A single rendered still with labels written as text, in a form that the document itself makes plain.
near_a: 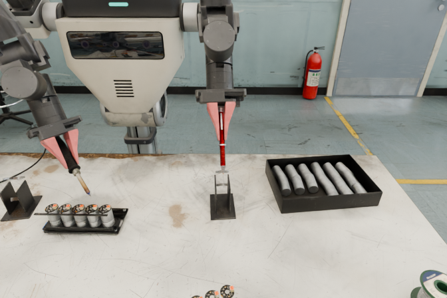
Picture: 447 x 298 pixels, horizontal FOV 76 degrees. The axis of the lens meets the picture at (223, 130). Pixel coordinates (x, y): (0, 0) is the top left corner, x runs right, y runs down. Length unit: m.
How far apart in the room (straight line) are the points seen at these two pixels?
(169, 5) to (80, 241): 0.71
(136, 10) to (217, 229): 0.71
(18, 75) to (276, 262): 0.59
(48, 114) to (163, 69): 0.41
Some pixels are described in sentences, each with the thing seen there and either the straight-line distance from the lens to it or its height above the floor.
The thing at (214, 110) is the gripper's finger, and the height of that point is 1.00.
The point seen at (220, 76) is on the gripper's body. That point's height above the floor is 1.06.
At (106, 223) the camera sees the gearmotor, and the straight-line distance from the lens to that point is 0.67.
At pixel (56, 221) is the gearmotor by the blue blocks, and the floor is 0.78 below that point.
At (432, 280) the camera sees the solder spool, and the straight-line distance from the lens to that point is 0.63.
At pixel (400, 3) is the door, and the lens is 3.46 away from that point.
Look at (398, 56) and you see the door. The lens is 3.61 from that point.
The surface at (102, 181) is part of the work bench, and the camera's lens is 0.84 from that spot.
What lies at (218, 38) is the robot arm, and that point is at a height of 1.14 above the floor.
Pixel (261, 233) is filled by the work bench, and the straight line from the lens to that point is 0.66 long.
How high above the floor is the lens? 1.24
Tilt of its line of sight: 29 degrees down
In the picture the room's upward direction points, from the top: straight up
